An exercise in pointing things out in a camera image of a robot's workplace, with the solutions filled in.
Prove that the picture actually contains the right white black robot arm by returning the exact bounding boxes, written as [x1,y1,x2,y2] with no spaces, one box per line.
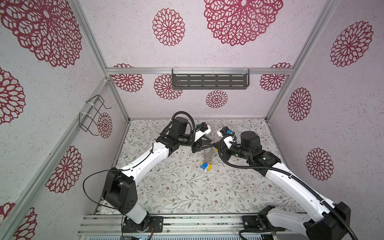
[216,127,358,240]

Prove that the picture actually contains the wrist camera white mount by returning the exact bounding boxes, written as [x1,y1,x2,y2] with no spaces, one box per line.
[217,127,237,149]
[194,122,212,142]

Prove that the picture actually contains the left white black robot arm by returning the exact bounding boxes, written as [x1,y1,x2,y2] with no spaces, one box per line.
[102,116,212,232]

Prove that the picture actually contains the black slotted wall shelf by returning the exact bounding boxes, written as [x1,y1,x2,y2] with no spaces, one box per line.
[171,69,250,90]

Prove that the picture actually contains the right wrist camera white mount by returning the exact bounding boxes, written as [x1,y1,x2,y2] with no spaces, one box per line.
[217,127,237,149]

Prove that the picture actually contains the right black corrugated cable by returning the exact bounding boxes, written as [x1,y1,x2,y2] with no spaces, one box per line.
[217,135,359,240]

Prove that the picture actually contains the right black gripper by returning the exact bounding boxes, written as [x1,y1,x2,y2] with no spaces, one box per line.
[212,140,252,163]

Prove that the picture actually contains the black wire wall rack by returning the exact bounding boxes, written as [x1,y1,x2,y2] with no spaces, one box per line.
[78,94,111,137]

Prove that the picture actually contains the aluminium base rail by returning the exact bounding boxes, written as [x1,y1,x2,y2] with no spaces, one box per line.
[77,212,304,238]

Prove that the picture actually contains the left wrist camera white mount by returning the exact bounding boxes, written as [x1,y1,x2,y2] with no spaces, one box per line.
[194,122,212,142]

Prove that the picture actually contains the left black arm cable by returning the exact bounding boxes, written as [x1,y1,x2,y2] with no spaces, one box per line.
[82,168,127,211]

